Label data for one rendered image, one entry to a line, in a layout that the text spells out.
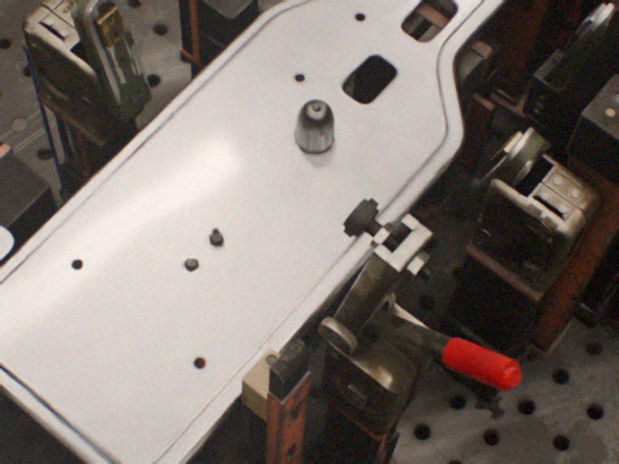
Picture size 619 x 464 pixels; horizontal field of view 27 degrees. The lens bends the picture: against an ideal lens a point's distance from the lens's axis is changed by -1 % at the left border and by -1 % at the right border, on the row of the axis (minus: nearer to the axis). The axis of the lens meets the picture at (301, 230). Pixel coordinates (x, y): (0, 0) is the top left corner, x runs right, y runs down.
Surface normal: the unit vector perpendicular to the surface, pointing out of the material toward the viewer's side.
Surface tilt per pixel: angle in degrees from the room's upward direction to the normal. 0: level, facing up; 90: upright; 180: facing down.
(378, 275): 90
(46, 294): 0
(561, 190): 0
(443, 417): 0
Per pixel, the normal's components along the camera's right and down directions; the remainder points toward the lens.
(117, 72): 0.76, 0.47
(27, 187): 0.04, -0.44
